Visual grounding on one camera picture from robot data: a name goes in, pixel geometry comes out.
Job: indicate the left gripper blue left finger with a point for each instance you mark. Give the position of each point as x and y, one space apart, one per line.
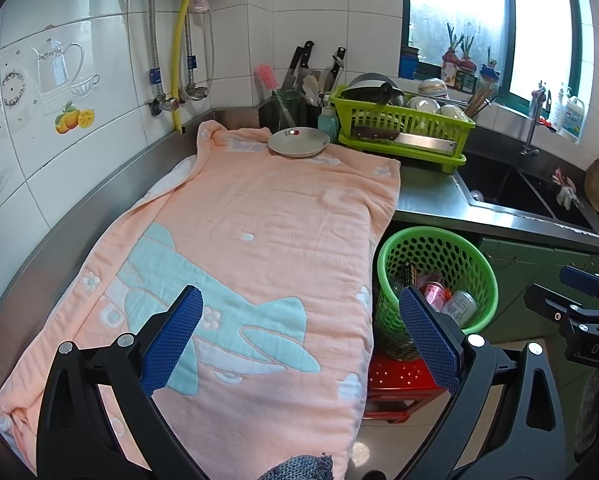
165 336

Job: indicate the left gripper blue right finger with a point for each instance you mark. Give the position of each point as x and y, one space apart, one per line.
438 348

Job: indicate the blue silver drink can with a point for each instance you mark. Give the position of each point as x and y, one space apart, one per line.
461 307

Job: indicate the red cola can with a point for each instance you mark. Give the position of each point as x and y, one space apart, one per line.
436 294

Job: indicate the black kitchen sink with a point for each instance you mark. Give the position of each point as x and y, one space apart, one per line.
504 188

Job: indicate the left gloved hand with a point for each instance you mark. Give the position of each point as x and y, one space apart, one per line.
302 467

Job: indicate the red plastic stool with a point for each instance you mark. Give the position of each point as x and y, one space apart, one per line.
397 389

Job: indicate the green plastic waste basket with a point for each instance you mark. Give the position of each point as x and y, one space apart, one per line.
448 270

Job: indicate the pink airplane towel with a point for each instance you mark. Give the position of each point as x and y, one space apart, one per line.
281 250

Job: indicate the green dish rack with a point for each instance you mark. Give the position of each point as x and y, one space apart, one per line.
403 119

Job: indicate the white detergent bottle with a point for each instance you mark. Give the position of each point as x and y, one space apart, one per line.
573 118

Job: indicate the cleaver knife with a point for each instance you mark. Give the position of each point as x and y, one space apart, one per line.
425 143

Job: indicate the chrome faucet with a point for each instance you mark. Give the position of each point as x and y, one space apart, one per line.
541 99

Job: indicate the beige ceramic plate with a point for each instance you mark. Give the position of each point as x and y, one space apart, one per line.
298 142

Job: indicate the teal soap bottle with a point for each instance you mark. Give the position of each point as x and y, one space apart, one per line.
328 122

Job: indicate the black wok pan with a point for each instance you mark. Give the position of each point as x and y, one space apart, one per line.
374 88

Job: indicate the pink bottle brush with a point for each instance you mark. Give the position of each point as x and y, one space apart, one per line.
266 75

